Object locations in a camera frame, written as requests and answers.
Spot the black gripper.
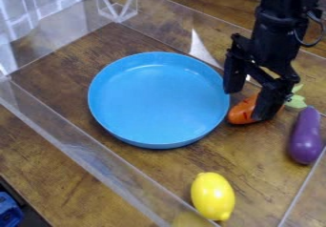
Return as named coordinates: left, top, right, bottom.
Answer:
left=223, top=8, right=309, bottom=121

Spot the orange toy carrot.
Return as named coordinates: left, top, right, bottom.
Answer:
left=227, top=84, right=307, bottom=125

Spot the blue round plate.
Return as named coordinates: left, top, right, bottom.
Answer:
left=88, top=52, right=230, bottom=149

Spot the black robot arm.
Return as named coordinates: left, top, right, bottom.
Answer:
left=223, top=0, right=321, bottom=121

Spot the purple toy eggplant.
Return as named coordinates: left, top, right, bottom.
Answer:
left=287, top=106, right=322, bottom=165

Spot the yellow toy lemon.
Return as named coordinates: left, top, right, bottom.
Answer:
left=191, top=172, right=235, bottom=221

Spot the blue object at corner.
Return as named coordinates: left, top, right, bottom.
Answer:
left=0, top=192, right=23, bottom=227

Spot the black cable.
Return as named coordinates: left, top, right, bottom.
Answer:
left=293, top=10, right=326, bottom=49

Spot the clear acrylic enclosure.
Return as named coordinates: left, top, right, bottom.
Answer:
left=0, top=0, right=326, bottom=227

